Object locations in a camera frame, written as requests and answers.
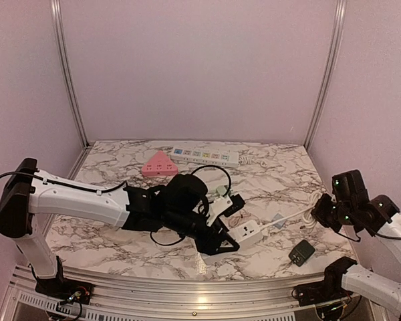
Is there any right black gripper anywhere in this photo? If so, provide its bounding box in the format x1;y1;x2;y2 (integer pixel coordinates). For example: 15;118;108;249
312;193;356;232

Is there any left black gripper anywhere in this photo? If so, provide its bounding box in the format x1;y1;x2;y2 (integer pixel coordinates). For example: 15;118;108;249
165;209;240;257

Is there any dark green charger plug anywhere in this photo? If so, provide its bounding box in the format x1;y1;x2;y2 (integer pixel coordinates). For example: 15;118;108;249
288;239;315;267

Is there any green plug adapter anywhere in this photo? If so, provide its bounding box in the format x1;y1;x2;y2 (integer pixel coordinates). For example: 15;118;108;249
216;185;231;197

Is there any pink triangular power socket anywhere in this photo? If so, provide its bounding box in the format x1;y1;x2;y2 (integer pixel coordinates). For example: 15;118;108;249
141;151;178;177

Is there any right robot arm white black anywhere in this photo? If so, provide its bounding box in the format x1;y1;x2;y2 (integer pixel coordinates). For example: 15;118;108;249
311;169;401;320

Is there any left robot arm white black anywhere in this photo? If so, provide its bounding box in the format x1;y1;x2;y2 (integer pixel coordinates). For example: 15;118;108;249
0;158;245;298

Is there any light blue charger plug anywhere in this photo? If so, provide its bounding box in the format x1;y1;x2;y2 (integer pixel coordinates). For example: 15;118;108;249
272;213;287;229

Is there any long white colourful power strip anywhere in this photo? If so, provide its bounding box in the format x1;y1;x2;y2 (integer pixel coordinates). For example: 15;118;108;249
170;146;239;168

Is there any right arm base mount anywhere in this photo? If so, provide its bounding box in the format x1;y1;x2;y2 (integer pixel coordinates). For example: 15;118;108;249
291;282;353;320

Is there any aluminium front rail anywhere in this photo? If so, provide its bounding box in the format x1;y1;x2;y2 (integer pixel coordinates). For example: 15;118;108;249
6;263;382;321

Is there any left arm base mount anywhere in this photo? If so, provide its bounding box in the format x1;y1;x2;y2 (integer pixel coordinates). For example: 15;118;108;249
35;279;94;320

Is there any right aluminium frame post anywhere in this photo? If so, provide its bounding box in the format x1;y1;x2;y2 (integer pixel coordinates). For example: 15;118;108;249
303;0;348;151

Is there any aluminium frame post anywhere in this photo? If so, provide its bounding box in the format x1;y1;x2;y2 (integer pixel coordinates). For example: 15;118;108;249
50;0;90;149
303;0;348;151

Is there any left aluminium frame post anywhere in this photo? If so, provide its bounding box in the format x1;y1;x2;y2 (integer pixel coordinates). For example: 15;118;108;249
50;0;90;149

